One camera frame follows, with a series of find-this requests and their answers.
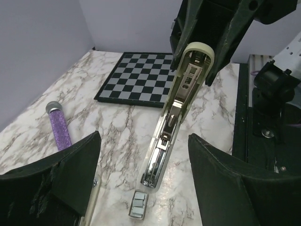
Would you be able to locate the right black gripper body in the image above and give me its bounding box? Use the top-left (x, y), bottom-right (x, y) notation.
top-left (169, 0), bottom-right (297, 57)

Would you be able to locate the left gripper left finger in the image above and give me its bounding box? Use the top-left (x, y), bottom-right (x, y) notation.
top-left (0, 131), bottom-right (101, 226)

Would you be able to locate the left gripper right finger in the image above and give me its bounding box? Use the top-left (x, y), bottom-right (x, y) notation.
top-left (188, 134), bottom-right (301, 226)

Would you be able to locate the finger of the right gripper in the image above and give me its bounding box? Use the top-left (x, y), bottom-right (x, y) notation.
top-left (170, 0), bottom-right (204, 71)
top-left (206, 0), bottom-right (256, 86)

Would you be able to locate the stapler metal base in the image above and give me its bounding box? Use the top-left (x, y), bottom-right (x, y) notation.
top-left (79, 174), bottom-right (101, 226)

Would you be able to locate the purple glitter microphone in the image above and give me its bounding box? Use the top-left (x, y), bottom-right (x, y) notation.
top-left (46, 101), bottom-right (72, 151)

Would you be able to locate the black white checkerboard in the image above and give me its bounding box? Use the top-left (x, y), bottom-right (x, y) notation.
top-left (94, 52), bottom-right (175, 108)

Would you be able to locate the open staple tray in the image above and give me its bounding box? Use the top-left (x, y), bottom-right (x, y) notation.
top-left (128, 191), bottom-right (148, 220)

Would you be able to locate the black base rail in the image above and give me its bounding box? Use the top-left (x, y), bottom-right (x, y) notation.
top-left (232, 55), bottom-right (301, 176)

